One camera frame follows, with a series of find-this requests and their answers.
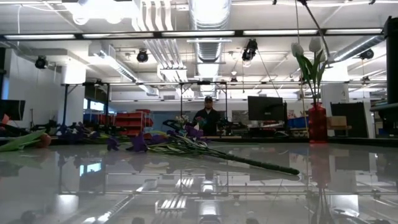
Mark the large purple flower bunch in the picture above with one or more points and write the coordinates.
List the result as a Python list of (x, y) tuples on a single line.
[(264, 164)]

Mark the white artificial tulip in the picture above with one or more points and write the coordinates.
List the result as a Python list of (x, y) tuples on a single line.
[(297, 49), (315, 44)]

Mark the red ribbed glass vase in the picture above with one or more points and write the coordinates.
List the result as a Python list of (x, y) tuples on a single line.
[(317, 124)]

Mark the small purple flower stem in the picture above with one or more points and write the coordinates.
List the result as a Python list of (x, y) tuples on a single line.
[(73, 133)]

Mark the red artificial tulip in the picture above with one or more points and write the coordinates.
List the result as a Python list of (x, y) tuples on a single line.
[(43, 140)]

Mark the black background robot arm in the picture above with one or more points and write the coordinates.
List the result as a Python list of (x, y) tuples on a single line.
[(43, 127)]

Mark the person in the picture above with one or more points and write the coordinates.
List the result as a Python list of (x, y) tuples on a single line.
[(209, 119)]

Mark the white background flower bunch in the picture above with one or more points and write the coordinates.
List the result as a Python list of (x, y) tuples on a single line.
[(182, 119)]

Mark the large black monitor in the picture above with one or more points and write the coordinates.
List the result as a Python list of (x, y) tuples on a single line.
[(265, 108)]

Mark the red storage shelf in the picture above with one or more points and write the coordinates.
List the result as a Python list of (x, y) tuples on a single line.
[(130, 119)]

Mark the black ceiling spotlight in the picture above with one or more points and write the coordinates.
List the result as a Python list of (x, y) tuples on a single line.
[(142, 56), (367, 54), (249, 49), (41, 62)]

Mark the black overhead light bar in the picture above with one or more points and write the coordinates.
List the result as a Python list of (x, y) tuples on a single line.
[(157, 34)]

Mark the blue storage bin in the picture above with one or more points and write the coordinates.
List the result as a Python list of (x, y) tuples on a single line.
[(297, 122)]

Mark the cardboard box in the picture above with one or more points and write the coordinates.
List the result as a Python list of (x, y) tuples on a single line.
[(337, 121)]

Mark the black panel board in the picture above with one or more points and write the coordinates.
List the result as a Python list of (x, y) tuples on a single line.
[(354, 112)]

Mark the small black monitor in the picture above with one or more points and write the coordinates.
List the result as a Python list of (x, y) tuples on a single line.
[(15, 109)]

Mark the grey desk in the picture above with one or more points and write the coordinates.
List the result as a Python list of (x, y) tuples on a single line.
[(384, 107)]

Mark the black pillar stand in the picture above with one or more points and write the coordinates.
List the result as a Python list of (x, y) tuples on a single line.
[(392, 62)]

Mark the silver ventilation duct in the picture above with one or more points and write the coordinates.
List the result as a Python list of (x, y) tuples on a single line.
[(210, 49)]

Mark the black aluminium table frame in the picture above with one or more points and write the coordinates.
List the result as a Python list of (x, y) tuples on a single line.
[(264, 140)]

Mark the black background rig frame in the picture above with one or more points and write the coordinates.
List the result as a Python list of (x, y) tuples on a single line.
[(65, 105)]

